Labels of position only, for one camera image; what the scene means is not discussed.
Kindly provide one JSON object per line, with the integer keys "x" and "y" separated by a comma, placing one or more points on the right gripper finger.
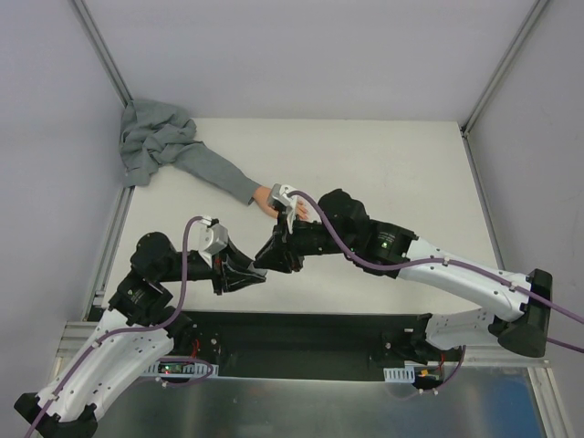
{"x": 273, "y": 261}
{"x": 276, "y": 244}

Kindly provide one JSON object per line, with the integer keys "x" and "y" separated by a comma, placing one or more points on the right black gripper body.
{"x": 286, "y": 238}

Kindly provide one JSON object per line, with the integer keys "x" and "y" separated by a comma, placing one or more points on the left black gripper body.
{"x": 219, "y": 274}

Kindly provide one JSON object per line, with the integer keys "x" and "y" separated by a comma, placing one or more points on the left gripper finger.
{"x": 230, "y": 258}
{"x": 230, "y": 281}

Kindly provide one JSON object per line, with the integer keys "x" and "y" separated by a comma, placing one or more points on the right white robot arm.
{"x": 513, "y": 309}

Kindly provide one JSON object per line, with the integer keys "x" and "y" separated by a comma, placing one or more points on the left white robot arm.
{"x": 138, "y": 328}

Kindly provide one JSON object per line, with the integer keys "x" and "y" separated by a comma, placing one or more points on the mannequin hand with nails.
{"x": 260, "y": 198}

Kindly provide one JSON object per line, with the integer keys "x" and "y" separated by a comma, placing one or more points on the grey shirt with sleeve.
{"x": 154, "y": 134}

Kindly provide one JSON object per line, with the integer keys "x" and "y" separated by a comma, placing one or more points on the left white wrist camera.
{"x": 213, "y": 238}

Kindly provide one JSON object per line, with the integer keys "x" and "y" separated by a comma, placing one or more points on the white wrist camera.
{"x": 213, "y": 238}
{"x": 287, "y": 205}

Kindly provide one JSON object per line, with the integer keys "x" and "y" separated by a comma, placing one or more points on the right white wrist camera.
{"x": 287, "y": 205}

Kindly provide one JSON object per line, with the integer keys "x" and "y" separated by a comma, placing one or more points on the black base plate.
{"x": 407, "y": 330}

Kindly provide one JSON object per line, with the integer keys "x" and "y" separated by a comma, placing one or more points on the left white cable duct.
{"x": 181, "y": 369}

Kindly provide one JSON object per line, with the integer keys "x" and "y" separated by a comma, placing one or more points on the white cable duct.
{"x": 181, "y": 369}
{"x": 405, "y": 374}

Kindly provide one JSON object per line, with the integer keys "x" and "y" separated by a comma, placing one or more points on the right white cable duct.
{"x": 405, "y": 374}

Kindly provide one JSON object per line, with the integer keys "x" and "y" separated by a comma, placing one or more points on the left aluminium frame post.
{"x": 99, "y": 44}

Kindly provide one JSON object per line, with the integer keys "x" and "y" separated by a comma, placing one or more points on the aluminium frame post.
{"x": 505, "y": 63}
{"x": 99, "y": 44}

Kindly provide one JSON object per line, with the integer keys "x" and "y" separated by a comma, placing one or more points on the right aluminium frame post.
{"x": 505, "y": 63}

